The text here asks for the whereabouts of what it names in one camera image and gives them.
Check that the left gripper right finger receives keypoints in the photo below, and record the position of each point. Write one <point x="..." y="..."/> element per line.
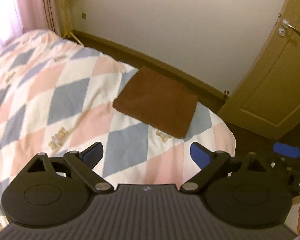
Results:
<point x="210" y="164"/>

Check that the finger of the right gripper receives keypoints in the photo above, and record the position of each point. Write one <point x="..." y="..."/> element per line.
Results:
<point x="286" y="150"/>

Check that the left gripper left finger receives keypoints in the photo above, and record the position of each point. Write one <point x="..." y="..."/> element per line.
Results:
<point x="82" y="164"/>

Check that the brown garment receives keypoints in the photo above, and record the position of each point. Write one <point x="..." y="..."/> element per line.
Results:
<point x="159" y="101"/>

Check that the wooden door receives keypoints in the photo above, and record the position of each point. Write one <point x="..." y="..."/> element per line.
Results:
<point x="267" y="102"/>

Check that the checkered quilt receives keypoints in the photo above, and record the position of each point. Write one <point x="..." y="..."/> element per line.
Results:
<point x="57" y="96"/>

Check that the pink curtain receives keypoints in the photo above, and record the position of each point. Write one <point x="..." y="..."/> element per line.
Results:
<point x="20" y="16"/>

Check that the yellow stand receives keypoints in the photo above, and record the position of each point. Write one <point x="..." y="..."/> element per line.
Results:
<point x="59" y="17"/>

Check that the silver door handle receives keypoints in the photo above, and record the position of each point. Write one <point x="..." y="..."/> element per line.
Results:
<point x="286" y="25"/>

